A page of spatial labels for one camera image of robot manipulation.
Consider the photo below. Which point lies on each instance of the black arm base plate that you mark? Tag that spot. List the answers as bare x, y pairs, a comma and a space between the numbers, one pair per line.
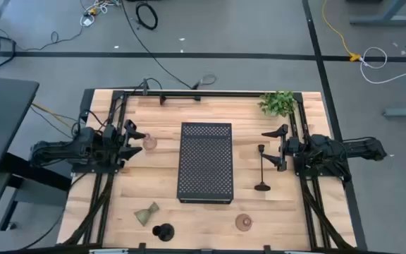
301, 173
90, 170

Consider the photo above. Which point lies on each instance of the dark grey desk top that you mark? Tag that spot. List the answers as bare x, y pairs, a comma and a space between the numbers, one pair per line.
2, 123

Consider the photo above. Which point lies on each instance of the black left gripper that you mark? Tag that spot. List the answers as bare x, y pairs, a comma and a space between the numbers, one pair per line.
113, 148

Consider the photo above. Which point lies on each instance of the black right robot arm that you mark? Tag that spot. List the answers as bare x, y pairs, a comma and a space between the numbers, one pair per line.
330, 148

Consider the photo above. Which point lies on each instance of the black aluminium table frame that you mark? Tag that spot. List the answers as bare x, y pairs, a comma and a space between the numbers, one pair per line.
224, 94

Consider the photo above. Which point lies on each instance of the black floor tape strip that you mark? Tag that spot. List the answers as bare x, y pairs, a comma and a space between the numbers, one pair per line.
315, 42
189, 55

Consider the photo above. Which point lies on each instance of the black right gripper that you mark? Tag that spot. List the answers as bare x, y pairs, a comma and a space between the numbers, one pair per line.
291, 148

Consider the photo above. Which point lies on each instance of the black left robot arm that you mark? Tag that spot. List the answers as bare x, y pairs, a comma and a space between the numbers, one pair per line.
65, 150

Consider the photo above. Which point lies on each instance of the black perforated metal shelf riser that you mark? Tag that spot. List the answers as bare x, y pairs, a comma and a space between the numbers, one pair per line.
206, 166

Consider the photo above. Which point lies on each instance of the potted green plant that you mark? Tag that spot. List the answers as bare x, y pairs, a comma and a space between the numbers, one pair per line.
277, 104

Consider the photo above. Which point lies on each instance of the black desk leg frame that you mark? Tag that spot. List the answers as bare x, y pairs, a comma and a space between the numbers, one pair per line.
37, 174

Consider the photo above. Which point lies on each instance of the green ribbed glass candle holder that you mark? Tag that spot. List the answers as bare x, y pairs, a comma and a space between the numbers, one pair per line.
144, 215

